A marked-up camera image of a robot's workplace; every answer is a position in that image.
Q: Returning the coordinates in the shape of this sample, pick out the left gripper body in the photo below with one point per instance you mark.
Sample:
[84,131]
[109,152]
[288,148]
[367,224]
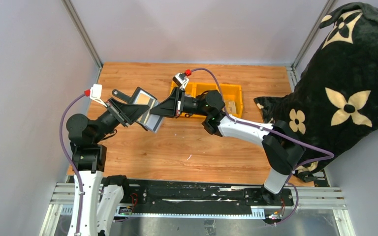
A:
[116,112]

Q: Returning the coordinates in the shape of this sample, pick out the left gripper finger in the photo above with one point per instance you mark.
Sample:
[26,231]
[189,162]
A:
[120,101]
[137,111]

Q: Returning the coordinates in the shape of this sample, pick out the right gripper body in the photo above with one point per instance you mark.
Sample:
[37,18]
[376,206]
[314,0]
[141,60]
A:
[180,104]

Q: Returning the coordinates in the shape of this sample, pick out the silver credit card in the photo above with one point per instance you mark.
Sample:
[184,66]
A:
[150,122]

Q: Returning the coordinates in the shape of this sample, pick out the black leather card holder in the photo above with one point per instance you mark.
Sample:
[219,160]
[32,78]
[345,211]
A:
[141,96]

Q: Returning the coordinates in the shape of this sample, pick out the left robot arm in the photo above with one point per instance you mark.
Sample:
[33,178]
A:
[96,198]

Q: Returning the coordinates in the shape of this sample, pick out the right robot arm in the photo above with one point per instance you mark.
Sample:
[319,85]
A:
[278,141]

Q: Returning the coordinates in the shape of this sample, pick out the gold cards in bin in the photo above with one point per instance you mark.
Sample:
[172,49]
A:
[231,107]

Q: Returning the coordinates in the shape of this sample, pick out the yellow three-compartment bin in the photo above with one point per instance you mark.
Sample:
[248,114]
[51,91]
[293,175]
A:
[204,98]

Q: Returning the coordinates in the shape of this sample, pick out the black floral blanket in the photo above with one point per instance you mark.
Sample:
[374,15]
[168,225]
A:
[335,103]

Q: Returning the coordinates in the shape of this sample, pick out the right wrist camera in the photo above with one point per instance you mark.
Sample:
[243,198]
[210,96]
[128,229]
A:
[181,80]

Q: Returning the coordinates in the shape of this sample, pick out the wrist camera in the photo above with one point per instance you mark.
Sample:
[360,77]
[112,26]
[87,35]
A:
[181,80]
[95,94]

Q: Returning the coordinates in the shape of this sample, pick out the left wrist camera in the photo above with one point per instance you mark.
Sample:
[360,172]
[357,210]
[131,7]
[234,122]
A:
[95,94]

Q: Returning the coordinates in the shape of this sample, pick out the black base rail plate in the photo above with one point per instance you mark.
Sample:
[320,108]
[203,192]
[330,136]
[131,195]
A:
[199,198]

